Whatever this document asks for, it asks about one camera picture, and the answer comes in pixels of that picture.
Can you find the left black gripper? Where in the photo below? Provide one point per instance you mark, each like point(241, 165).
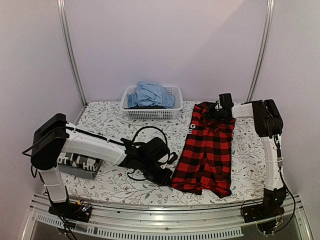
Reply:
point(167, 176)

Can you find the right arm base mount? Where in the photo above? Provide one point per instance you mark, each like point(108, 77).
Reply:
point(270, 212)

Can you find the floral tablecloth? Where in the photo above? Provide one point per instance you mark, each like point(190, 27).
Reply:
point(249, 162)

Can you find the aluminium front rail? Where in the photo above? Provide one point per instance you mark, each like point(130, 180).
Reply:
point(125, 221)

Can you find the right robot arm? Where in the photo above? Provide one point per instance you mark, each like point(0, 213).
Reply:
point(268, 125)

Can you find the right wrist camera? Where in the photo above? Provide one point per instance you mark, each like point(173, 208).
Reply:
point(225, 102)

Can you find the red black plaid shirt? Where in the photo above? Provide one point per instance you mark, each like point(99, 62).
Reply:
point(206, 159)

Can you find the folded grey shirt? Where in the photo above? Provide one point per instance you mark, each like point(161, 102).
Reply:
point(79, 172)

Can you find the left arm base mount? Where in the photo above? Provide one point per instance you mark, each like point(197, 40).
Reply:
point(79, 211)

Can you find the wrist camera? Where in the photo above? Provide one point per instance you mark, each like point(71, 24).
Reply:
point(158, 150)
point(225, 102)

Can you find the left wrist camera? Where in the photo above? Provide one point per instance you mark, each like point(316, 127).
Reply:
point(158, 150)

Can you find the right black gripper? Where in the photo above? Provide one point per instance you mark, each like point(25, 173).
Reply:
point(209, 111)

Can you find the right aluminium post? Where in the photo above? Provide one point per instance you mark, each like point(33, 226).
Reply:
point(262, 49)

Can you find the left aluminium post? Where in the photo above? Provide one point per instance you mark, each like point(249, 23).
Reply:
point(69, 50)

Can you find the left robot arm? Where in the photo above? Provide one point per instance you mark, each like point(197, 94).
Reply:
point(59, 142)

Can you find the blue shirt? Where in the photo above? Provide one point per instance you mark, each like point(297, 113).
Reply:
point(149, 94)

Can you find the folded black white plaid shirt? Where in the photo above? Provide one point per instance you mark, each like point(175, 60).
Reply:
point(78, 161)

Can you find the white plastic basket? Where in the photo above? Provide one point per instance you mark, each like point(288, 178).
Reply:
point(152, 113)

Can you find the aluminium post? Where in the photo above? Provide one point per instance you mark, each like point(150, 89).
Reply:
point(262, 49)
point(69, 50)

